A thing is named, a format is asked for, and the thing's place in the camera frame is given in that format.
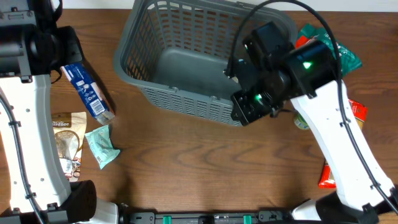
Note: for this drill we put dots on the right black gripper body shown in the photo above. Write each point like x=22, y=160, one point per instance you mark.
x=249, y=106

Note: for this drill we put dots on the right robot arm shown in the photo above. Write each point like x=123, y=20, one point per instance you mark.
x=307, y=77

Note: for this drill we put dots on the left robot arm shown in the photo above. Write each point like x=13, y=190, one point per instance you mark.
x=32, y=47

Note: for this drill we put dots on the grey plastic basket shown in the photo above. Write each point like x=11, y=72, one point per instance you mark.
x=176, y=51

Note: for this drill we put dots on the green Nescafe coffee bag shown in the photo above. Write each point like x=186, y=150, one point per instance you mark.
x=349, y=61

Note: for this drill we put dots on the small teal snack packet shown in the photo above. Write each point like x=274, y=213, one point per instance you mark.
x=101, y=146

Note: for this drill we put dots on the beige PanTree snack pouch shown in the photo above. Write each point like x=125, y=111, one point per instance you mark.
x=69, y=130

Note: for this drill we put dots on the blue rectangular carton box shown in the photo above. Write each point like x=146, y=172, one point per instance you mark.
x=89, y=92

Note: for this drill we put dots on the green lidded jar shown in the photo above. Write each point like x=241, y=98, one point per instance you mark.
x=300, y=122

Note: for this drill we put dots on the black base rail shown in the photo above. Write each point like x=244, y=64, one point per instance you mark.
x=265, y=216

